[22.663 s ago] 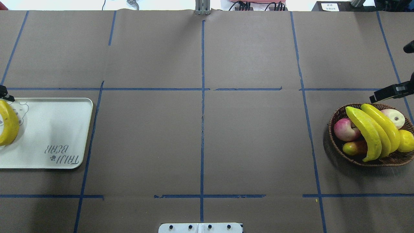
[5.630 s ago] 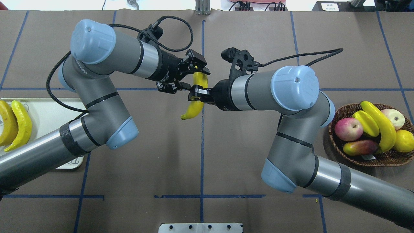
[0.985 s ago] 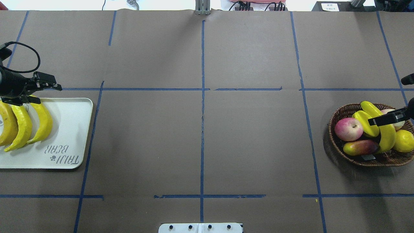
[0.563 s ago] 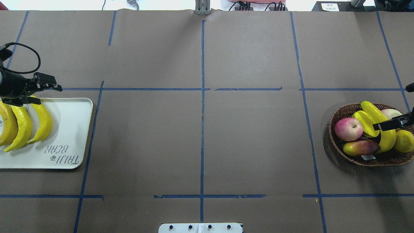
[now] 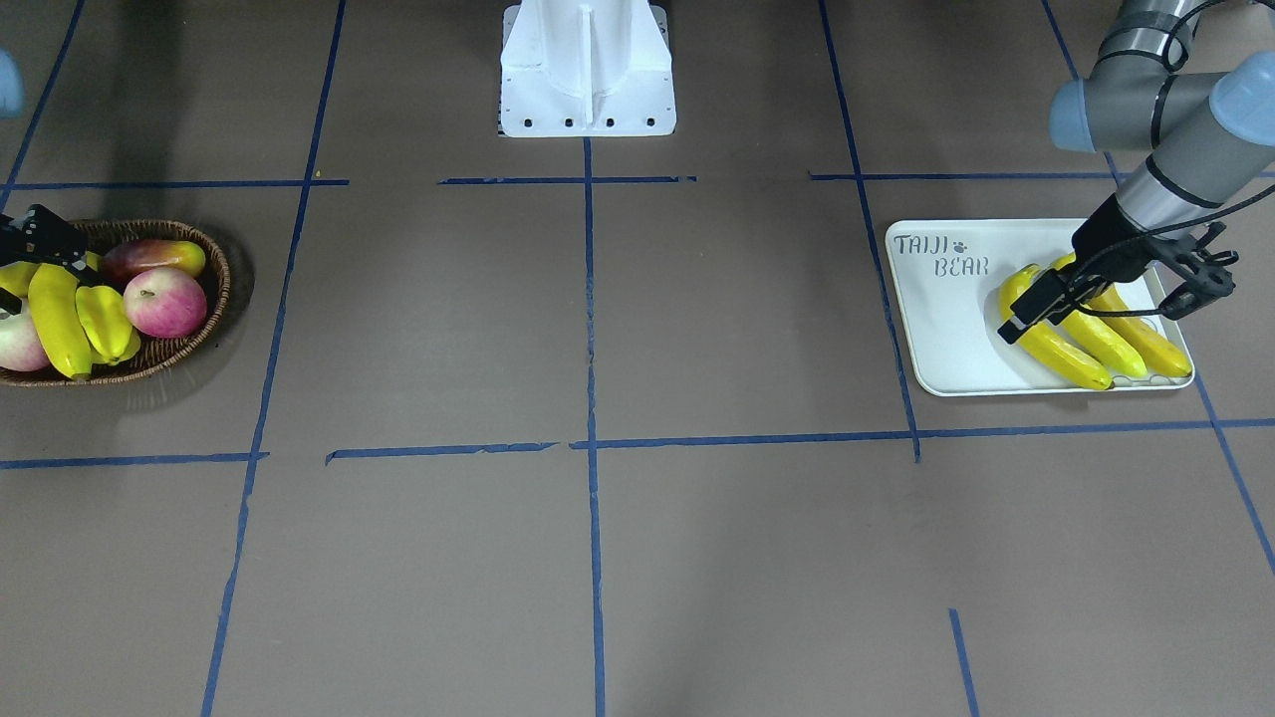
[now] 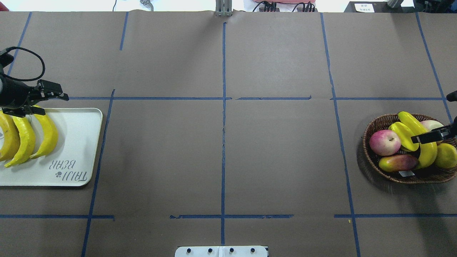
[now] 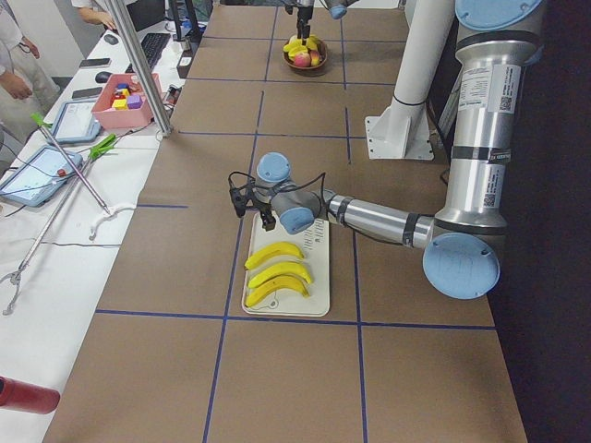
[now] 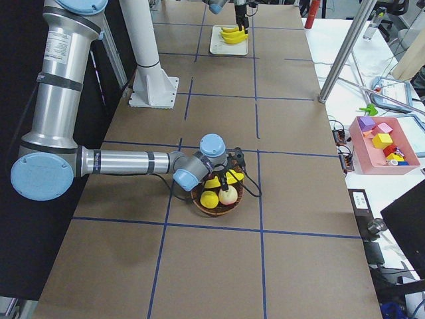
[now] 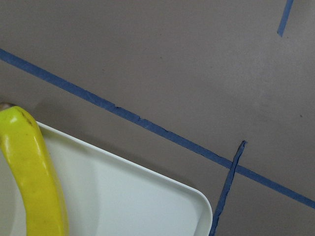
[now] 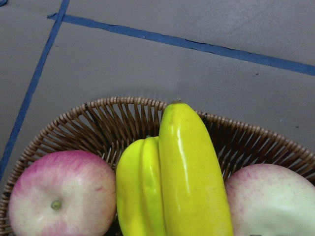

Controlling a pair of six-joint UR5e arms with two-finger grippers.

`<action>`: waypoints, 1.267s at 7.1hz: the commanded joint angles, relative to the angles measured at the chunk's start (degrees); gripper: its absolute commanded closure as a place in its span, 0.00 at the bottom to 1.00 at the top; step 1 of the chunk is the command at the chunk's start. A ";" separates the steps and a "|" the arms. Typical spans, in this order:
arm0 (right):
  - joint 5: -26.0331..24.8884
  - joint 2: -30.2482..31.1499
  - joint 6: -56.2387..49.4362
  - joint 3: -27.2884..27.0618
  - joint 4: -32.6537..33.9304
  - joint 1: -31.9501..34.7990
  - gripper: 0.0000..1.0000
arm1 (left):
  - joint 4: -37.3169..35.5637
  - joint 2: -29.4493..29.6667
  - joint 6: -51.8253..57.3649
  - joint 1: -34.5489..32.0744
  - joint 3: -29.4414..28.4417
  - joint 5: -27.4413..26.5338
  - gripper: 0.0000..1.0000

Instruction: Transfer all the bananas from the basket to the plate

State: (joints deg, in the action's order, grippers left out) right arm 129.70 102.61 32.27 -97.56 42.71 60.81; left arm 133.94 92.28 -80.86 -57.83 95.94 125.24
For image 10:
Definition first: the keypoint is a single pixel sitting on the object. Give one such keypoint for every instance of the yellow starfruit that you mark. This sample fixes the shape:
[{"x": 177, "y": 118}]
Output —
[{"x": 138, "y": 189}]

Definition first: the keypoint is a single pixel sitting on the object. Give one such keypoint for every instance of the yellow banana basket back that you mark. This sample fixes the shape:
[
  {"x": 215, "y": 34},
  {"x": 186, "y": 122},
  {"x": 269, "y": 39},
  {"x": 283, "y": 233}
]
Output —
[{"x": 194, "y": 197}]

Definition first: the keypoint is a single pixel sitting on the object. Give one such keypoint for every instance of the pink apple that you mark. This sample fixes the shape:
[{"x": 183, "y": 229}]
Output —
[{"x": 67, "y": 193}]

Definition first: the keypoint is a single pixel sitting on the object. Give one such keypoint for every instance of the brown wicker basket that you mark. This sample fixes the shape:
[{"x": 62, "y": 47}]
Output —
[{"x": 105, "y": 127}]

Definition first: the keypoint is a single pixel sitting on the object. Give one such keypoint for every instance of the pale peach apple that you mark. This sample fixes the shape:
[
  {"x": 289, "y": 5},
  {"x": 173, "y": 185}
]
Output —
[{"x": 270, "y": 200}]

